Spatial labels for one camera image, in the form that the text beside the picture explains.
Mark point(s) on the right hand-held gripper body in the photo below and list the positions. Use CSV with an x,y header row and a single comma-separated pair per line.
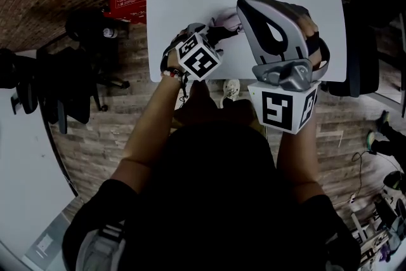
x,y
263,19

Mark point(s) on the person's left forearm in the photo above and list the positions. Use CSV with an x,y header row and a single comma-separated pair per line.
x,y
152,123

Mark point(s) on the white power strip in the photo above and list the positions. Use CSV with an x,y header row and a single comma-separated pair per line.
x,y
352,199

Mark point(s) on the person's right white shoe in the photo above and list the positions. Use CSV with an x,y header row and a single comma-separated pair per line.
x,y
231,89

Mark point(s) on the person's right hand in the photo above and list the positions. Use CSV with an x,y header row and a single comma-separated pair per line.
x,y
309,25

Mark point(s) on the person's right forearm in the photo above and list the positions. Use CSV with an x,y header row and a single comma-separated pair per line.
x,y
296,155

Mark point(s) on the white curved desk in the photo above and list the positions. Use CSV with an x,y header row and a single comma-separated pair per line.
x,y
25,168

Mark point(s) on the grey desk with white frame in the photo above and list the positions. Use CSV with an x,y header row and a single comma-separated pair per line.
x,y
403,57

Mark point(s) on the small black office chair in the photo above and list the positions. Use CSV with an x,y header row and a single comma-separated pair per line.
x,y
16,73

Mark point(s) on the black shoe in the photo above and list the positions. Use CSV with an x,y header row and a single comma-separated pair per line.
x,y
395,181

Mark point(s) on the white socket plate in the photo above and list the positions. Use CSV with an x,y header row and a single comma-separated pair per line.
x,y
44,243

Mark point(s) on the person's left hand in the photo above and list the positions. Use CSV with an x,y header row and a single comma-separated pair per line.
x,y
172,61

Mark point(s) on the cluttered equipment rack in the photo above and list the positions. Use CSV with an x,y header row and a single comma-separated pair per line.
x,y
380,238

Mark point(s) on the large black office chair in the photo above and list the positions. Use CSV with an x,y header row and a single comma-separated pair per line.
x,y
73,73

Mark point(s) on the clear water bottle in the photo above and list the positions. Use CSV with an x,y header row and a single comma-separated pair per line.
x,y
109,32

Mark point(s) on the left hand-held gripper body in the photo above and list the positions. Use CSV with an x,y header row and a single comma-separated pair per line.
x,y
198,57

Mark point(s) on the person's black shirt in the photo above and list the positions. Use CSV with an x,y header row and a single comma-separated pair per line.
x,y
215,200

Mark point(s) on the person's olive trousers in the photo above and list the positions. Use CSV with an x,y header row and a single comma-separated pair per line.
x,y
241,109

